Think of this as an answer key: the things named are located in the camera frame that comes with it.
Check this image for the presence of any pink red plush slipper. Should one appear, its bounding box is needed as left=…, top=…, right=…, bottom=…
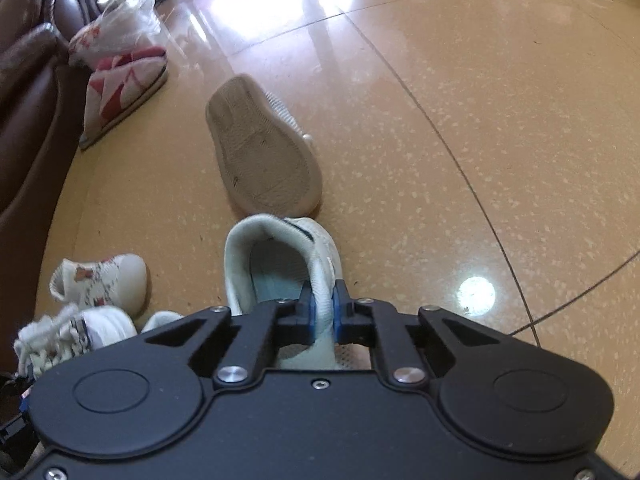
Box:
left=78, top=57, right=170, bottom=151
left=92, top=45, right=169, bottom=81

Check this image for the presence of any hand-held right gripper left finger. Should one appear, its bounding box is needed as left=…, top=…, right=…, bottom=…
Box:
left=144, top=279, right=318, bottom=391

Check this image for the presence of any white navy-strap sneaker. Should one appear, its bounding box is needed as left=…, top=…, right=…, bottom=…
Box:
left=223, top=213, right=351, bottom=372

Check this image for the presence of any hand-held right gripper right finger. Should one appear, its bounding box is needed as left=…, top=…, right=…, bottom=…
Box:
left=333, top=279, right=502, bottom=390

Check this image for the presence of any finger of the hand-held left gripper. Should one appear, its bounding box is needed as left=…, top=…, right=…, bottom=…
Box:
left=0, top=371, right=35, bottom=461

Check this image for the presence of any white patterned sock shoe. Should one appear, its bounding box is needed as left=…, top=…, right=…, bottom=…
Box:
left=49, top=253, right=149, bottom=319

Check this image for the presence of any white knit shoe brown sole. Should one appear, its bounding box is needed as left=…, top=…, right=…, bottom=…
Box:
left=204, top=73, right=324, bottom=217

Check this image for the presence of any lavender lace-up sneaker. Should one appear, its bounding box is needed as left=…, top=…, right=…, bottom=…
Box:
left=13, top=304, right=139, bottom=379

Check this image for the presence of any white lace-up sneaker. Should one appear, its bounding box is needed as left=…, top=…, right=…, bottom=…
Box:
left=139, top=309, right=184, bottom=334

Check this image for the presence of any brown leather sofa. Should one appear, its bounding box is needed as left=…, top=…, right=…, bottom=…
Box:
left=0, top=0, right=98, bottom=361

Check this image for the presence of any clear plastic bag red print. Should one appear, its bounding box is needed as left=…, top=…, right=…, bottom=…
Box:
left=67, top=0, right=161, bottom=69

